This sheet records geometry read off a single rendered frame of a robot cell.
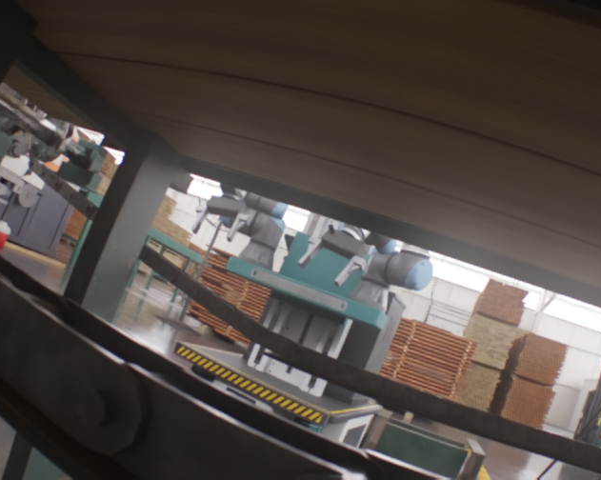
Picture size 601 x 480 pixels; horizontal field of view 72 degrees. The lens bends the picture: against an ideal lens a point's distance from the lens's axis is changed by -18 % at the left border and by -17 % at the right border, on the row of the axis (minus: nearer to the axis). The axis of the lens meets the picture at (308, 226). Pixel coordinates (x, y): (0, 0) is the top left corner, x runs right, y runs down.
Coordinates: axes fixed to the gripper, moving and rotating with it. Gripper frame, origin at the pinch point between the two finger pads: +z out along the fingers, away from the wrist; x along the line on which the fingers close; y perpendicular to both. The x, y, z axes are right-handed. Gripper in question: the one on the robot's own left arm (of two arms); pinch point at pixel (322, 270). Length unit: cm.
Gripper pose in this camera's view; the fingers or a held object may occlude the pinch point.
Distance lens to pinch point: 144.4
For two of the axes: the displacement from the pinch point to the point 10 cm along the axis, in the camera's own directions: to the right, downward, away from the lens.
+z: -6.1, 6.6, -4.4
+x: 7.6, 3.4, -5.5
